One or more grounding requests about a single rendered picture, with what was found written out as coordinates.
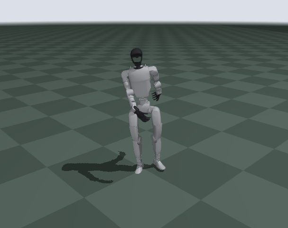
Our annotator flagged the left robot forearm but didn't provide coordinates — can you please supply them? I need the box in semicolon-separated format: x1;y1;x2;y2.
155;83;162;95

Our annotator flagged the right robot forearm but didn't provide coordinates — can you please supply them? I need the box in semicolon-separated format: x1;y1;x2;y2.
126;91;136;112

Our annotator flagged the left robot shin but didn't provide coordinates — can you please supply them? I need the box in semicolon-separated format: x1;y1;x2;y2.
152;138;161;162

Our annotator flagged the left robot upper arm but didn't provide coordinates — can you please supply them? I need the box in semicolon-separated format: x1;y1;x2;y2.
148;66;161;89

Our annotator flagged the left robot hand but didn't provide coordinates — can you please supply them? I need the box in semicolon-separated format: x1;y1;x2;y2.
152;92;161;101

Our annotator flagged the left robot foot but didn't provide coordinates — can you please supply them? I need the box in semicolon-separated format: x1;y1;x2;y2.
153;159;165;170

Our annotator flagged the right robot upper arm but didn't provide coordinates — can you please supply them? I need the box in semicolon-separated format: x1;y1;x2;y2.
121;70;134;96

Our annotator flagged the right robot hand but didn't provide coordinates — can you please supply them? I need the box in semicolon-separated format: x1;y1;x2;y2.
133;106;150;122

